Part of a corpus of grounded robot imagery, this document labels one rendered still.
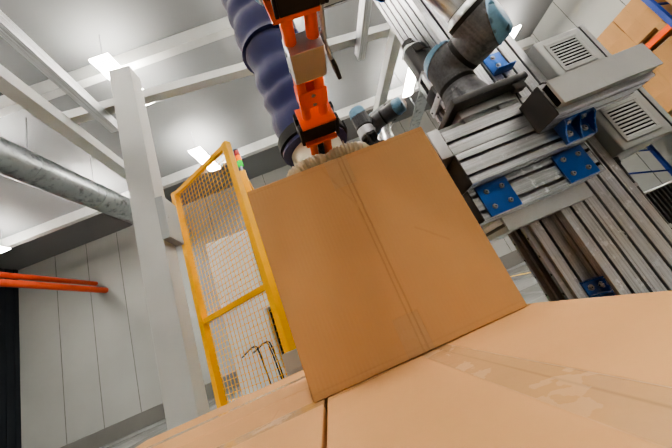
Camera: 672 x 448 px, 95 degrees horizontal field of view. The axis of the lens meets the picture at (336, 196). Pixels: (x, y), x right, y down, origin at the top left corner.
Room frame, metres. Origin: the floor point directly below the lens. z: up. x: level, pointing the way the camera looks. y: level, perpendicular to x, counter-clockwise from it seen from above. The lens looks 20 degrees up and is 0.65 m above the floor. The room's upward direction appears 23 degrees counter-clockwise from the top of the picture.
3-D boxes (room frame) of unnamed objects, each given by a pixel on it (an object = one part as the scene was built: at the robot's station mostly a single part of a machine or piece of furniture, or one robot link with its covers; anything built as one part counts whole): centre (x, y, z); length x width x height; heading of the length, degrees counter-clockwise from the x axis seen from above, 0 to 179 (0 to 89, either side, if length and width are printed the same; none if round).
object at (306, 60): (0.43, -0.05, 1.07); 0.07 x 0.07 x 0.04; 6
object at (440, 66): (0.84, -0.49, 1.20); 0.13 x 0.12 x 0.14; 40
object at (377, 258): (0.89, 0.00, 0.74); 0.60 x 0.40 x 0.40; 6
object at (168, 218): (1.83, 1.08, 1.62); 0.20 x 0.05 x 0.30; 10
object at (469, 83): (0.85, -0.48, 1.09); 0.15 x 0.15 x 0.10
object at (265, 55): (0.89, 0.00, 1.67); 0.22 x 0.22 x 1.04
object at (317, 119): (0.64, -0.03, 1.07); 0.10 x 0.08 x 0.06; 96
